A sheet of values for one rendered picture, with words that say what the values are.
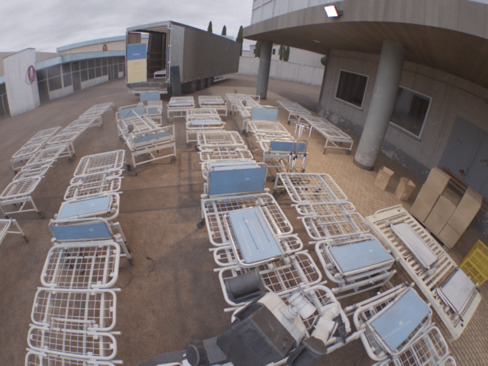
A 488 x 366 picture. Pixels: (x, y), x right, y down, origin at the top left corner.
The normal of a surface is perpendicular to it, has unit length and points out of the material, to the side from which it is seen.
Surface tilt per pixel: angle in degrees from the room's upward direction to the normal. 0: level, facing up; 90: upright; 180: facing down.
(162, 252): 0
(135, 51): 89
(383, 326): 5
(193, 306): 0
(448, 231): 90
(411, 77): 90
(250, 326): 57
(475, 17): 90
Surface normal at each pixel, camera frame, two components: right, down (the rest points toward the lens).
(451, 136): -0.95, 0.09
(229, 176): 0.28, 0.55
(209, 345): -0.06, -0.80
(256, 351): -0.51, -0.15
